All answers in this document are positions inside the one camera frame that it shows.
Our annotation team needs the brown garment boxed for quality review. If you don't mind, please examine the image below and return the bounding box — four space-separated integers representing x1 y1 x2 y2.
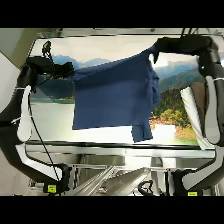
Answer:
190 82 208 136

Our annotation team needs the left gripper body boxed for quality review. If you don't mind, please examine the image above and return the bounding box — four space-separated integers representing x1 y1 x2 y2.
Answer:
54 61 76 80

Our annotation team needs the silver frame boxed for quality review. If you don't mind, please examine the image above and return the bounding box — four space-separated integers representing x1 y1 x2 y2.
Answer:
24 143 218 197

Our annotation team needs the white garment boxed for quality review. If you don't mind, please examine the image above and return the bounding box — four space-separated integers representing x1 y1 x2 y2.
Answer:
180 87 214 150

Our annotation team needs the blue T-shirt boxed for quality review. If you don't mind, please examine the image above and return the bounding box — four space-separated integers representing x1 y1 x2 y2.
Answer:
71 44 162 144

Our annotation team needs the black cable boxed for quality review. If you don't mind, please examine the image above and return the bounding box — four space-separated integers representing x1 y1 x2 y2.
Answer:
27 94 62 194
137 179 155 197

